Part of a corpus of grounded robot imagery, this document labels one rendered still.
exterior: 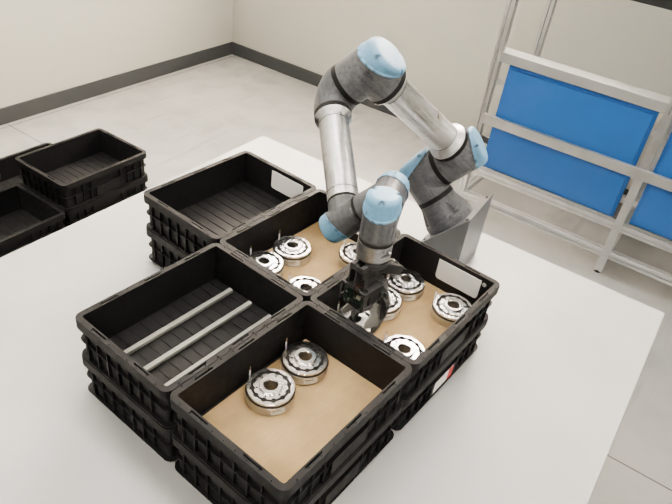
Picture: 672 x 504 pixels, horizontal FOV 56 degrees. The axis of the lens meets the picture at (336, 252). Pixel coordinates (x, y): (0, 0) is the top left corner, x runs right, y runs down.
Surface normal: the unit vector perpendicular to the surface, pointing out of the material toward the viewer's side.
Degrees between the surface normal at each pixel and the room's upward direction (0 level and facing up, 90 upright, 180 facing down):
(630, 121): 90
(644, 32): 90
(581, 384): 0
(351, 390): 0
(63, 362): 0
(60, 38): 90
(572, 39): 90
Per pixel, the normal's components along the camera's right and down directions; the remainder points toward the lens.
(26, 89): 0.82, 0.41
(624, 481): 0.11, -0.80
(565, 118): -0.57, 0.43
